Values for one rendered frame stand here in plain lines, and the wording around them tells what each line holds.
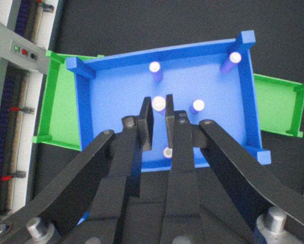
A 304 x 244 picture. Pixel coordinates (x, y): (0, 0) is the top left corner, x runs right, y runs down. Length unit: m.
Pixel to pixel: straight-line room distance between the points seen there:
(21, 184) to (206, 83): 0.82
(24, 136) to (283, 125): 1.05
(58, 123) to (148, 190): 0.44
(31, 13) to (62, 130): 0.50
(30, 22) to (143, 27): 0.46
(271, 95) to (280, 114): 0.08
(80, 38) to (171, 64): 0.64
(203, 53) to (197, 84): 0.06
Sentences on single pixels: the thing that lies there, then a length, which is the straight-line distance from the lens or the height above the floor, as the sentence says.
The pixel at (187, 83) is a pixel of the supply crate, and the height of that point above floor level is 0.40.
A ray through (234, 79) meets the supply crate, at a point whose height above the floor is 0.40.
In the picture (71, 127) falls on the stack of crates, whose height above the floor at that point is 0.16.
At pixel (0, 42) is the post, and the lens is 0.74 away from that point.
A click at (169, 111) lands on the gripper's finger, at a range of 0.16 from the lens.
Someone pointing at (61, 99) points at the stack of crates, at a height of 0.16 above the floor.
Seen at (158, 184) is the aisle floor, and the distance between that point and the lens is 0.79.
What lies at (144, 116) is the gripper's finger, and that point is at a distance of 0.15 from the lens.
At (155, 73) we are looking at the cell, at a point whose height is 0.46.
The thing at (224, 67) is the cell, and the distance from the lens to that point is 0.35.
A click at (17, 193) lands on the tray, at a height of 0.10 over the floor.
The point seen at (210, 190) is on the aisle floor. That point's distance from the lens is 0.81.
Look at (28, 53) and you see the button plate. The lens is 0.81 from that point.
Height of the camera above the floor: 0.75
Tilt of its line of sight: 83 degrees down
